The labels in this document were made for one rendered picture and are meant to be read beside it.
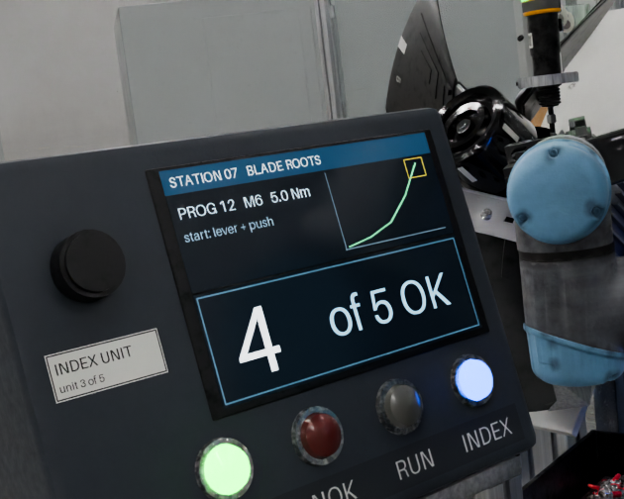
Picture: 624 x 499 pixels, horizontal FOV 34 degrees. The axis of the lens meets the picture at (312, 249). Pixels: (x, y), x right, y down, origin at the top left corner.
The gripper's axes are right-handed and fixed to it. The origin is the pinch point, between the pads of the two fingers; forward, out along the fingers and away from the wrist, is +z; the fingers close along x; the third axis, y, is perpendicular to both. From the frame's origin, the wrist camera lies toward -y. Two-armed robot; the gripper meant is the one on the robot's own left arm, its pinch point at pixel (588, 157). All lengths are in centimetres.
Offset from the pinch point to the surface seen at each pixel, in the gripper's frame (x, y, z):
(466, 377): 6, 7, -64
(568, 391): 27.7, 7.9, 10.3
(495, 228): 6.6, 12.3, 10.1
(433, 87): -12.1, 19.2, 31.3
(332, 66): -27, 59, 143
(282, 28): -88, 178, 530
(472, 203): 3.2, 14.5, 11.3
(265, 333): 0, 14, -71
